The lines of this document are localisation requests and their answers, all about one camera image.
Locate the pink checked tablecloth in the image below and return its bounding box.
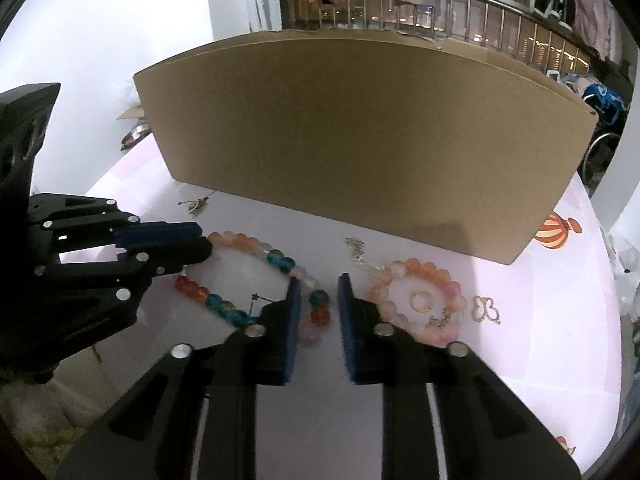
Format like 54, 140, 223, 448
85, 132, 623, 480

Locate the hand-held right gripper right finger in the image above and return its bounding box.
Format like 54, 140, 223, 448
336, 273, 583, 480

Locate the large cardboard box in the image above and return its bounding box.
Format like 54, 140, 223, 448
132, 29, 598, 266

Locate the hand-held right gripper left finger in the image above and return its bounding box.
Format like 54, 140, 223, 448
55, 276, 303, 480

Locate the white plastic bag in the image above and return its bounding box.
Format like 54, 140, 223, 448
607, 230, 640, 321

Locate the silver chain with pendant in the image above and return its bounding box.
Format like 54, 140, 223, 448
344, 236, 386, 273

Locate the blue bag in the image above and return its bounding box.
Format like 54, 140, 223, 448
582, 82, 626, 126

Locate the gold butterfly pendant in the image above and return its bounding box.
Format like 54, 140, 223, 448
472, 296, 502, 326

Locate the metal balcony railing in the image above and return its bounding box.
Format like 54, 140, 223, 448
280, 0, 601, 73

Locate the pink bead bracelet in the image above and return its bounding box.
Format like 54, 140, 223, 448
367, 257, 468, 346

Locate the wheelchair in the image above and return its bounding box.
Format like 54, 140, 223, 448
580, 85, 628, 181

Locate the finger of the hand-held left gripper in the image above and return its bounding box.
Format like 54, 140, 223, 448
30, 192, 203, 253
35, 237, 213, 306

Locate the multicolour bead bracelet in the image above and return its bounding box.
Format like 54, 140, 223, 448
175, 231, 332, 345

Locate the small gold charm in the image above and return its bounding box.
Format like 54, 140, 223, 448
178, 196, 211, 218

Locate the light pink hanging shirt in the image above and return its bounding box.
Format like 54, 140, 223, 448
572, 0, 613, 58

